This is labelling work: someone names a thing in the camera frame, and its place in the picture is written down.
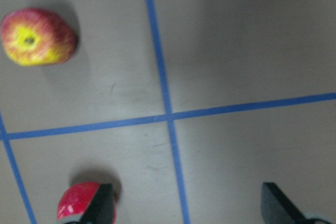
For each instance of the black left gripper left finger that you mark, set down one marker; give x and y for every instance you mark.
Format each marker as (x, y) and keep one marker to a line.
(101, 209)

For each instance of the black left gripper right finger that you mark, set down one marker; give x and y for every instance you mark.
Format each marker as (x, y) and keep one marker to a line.
(276, 207)

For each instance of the dark red apple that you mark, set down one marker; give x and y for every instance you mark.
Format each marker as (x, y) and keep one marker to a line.
(75, 201)

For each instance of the brown paper mat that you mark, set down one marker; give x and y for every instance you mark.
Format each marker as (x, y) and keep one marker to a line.
(186, 106)

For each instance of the red yellow apple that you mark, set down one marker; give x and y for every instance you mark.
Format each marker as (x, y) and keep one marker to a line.
(36, 37)

